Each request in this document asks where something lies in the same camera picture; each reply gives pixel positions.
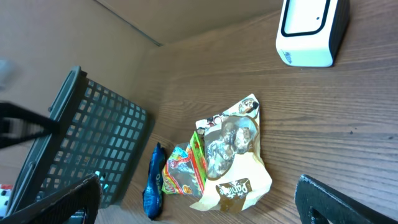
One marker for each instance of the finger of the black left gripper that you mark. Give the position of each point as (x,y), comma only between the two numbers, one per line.
(19,125)

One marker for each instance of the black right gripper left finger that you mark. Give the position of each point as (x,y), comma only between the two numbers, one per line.
(59,207)

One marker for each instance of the blue Oreo cookie pack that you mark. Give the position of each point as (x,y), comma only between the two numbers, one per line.
(152,194)

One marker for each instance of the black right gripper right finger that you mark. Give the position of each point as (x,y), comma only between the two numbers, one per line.
(317,203)

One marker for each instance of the green Haribo gummy bag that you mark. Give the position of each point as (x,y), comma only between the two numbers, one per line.
(184,172)

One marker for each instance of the grey plastic mesh basket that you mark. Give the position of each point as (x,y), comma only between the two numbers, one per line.
(90,130)

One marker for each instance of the white barcode scanner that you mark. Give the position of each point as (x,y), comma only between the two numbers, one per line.
(310,32)

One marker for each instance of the dried mushroom snack bag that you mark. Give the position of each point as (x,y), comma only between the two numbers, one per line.
(236,177)

